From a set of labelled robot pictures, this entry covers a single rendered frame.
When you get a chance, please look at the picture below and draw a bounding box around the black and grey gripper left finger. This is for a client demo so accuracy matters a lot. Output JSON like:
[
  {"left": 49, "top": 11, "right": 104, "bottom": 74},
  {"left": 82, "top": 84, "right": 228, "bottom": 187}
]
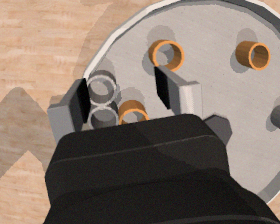
[{"left": 46, "top": 78, "right": 91, "bottom": 145}]

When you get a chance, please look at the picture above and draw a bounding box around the grey metal bushing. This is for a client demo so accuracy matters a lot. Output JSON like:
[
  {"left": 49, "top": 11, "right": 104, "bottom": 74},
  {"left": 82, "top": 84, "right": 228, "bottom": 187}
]
[
  {"left": 87, "top": 70, "right": 117, "bottom": 106},
  {"left": 270, "top": 105, "right": 280, "bottom": 129},
  {"left": 88, "top": 101, "right": 119, "bottom": 129}
]

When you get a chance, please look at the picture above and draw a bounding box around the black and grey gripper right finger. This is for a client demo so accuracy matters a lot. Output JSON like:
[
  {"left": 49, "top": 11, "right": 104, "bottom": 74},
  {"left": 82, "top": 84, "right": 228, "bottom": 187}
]
[{"left": 154, "top": 65, "right": 203, "bottom": 120}]

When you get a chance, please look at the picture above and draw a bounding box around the bronze bushing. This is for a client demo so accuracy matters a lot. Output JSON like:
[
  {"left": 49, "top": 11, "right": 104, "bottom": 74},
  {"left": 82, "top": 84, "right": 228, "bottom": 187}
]
[
  {"left": 148, "top": 39, "right": 184, "bottom": 72},
  {"left": 118, "top": 100, "right": 149, "bottom": 125},
  {"left": 235, "top": 41, "right": 271, "bottom": 70}
]

